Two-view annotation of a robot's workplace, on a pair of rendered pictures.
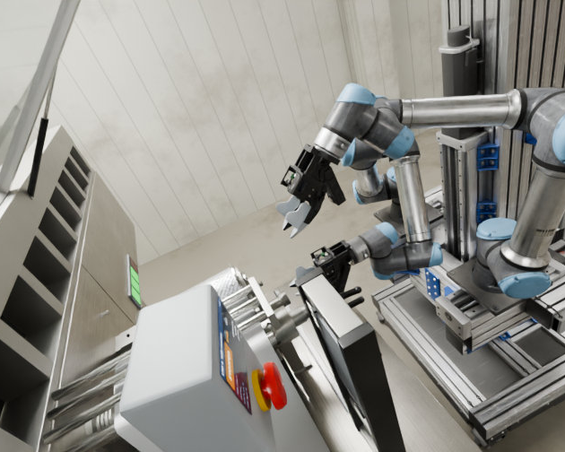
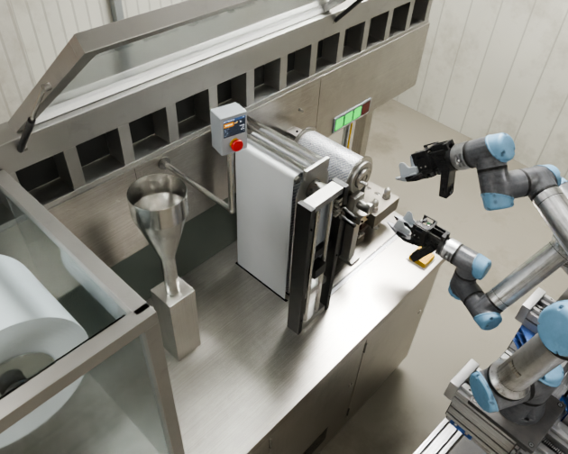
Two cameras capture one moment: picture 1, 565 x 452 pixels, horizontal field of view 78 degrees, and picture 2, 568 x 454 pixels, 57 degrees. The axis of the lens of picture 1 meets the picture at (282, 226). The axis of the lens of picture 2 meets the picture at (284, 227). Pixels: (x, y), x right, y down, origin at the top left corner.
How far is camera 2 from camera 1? 101 cm
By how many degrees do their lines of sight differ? 41
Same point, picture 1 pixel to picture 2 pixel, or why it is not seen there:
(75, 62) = not seen: outside the picture
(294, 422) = (281, 230)
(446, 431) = (334, 351)
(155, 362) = (221, 110)
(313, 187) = (426, 166)
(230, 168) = not seen: outside the picture
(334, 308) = (319, 195)
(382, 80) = not seen: outside the picture
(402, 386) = (358, 323)
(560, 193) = (534, 349)
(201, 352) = (225, 115)
